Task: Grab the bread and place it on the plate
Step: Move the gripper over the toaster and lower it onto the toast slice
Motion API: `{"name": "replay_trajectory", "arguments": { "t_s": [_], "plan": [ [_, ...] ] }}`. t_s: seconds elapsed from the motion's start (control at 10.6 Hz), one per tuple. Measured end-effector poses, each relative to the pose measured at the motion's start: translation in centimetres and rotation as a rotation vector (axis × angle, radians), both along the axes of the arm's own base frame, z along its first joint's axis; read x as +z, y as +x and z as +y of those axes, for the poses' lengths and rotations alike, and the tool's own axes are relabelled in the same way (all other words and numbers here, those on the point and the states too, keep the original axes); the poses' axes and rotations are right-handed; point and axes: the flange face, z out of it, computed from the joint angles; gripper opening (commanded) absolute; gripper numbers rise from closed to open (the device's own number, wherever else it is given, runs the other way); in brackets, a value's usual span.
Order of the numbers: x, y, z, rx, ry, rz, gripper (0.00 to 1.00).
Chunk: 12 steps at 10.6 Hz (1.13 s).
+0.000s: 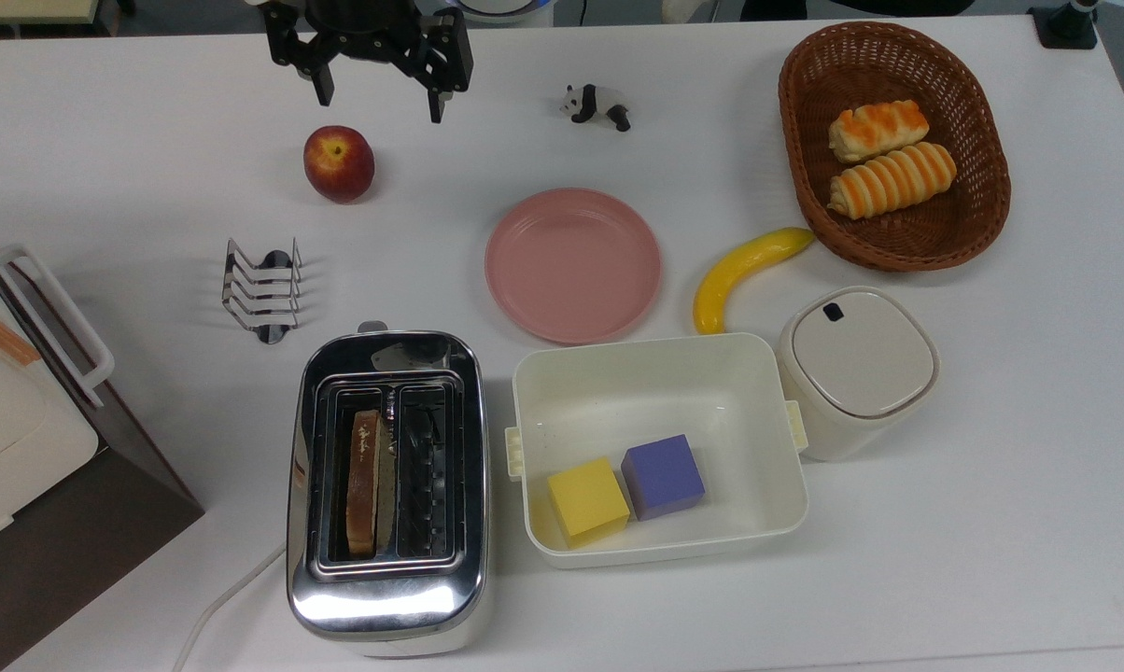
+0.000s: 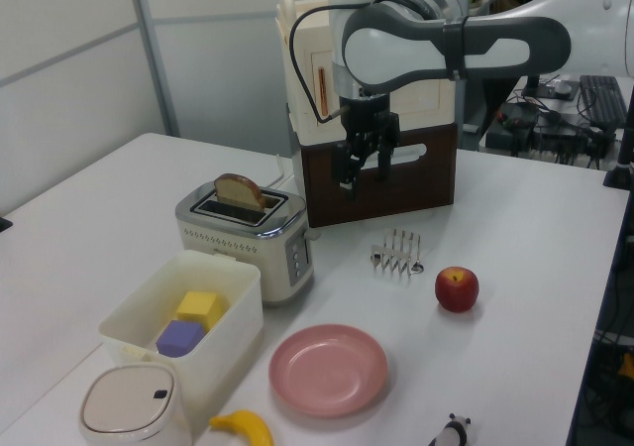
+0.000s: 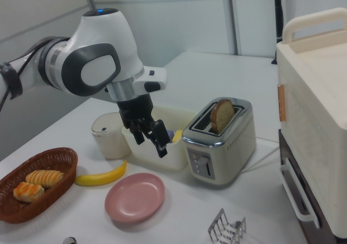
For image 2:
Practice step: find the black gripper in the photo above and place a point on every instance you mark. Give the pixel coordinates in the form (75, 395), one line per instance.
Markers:
(367, 119)

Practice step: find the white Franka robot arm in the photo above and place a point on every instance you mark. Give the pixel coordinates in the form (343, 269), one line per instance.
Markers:
(396, 44)

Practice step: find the slice of brown bread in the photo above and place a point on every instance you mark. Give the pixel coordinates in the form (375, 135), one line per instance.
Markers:
(238, 190)

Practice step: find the pink round plate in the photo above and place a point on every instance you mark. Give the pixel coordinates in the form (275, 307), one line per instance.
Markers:
(328, 369)

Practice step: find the dark brown wooden box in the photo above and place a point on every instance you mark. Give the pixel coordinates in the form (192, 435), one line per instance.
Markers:
(411, 188)

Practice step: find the silver toast rack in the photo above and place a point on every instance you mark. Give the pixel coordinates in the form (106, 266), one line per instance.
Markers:
(397, 256)

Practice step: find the cream two-slot toaster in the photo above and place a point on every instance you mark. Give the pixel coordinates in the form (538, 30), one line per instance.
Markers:
(247, 243)

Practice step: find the red apple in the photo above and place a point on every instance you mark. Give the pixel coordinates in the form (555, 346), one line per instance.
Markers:
(456, 289)

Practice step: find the yellow cube block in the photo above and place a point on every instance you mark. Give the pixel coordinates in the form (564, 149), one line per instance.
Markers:
(198, 308)

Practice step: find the white plastic container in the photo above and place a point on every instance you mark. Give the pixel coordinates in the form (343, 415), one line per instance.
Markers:
(188, 332)

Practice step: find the black computer keyboard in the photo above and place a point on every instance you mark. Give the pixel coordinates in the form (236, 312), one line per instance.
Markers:
(601, 100)

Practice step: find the purple cube block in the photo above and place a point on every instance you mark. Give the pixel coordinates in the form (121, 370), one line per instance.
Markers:
(179, 339)

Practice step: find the black monitor stand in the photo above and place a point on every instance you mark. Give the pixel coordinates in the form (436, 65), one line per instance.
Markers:
(621, 163)

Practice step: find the black and white panda toy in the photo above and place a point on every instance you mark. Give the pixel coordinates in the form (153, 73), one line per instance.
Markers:
(453, 432)

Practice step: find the yellow banana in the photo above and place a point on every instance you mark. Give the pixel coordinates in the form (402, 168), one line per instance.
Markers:
(245, 427)

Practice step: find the white lidded bin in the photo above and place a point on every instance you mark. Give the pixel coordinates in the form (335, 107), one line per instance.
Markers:
(131, 406)

